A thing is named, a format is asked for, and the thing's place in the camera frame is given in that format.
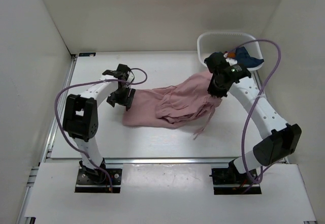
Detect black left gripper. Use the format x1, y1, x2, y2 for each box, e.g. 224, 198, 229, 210
107, 85, 136, 110

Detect pink trousers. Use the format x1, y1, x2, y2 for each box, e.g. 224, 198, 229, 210
122, 71, 222, 137

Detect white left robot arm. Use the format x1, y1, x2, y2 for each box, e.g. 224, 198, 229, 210
62, 64, 136, 184

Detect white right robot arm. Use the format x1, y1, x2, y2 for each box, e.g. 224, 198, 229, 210
204, 52, 302, 183

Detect blue folded jeans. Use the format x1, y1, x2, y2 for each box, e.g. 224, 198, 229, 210
204, 46, 265, 69

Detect white plastic basket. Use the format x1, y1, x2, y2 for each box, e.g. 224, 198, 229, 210
197, 31, 256, 67

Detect dark corner label plate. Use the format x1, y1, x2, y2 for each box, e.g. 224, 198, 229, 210
78, 52, 96, 57

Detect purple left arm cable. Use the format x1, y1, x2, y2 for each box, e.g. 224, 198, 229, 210
54, 68, 148, 188

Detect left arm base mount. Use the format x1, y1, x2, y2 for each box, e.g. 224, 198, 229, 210
75, 167, 122, 194

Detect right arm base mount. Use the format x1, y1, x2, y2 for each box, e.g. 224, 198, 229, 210
209, 168, 262, 196

